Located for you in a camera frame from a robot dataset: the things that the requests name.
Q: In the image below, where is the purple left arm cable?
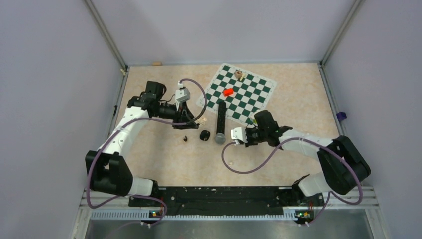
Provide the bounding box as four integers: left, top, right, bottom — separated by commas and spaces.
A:
86, 78, 208, 210

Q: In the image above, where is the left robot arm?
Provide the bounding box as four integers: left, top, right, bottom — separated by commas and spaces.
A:
85, 78, 199, 206

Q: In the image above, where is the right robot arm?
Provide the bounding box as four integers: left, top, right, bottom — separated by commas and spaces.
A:
231, 110, 371, 205

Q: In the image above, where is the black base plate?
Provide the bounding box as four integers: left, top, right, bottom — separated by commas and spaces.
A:
128, 185, 325, 217

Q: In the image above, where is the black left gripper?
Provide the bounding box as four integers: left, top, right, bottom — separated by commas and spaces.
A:
154, 101, 199, 130

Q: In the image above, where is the green white chessboard mat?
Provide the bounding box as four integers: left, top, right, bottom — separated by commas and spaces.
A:
204, 63, 277, 126

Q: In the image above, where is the red toy brick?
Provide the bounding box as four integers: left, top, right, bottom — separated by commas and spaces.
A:
223, 88, 234, 97

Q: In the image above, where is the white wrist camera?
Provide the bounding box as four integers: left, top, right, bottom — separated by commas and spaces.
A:
175, 87, 191, 104
230, 127, 248, 145

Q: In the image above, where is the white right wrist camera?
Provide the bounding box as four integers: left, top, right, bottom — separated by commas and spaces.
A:
230, 127, 248, 145

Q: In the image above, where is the purple object outside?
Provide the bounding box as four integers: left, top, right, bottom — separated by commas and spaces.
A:
336, 112, 347, 122

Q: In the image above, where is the black earbud case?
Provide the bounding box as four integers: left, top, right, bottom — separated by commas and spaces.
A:
199, 130, 211, 141

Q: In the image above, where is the wooden letter cube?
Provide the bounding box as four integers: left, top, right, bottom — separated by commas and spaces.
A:
234, 70, 243, 79

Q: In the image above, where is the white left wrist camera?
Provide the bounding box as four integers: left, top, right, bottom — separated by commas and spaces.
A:
175, 87, 191, 104

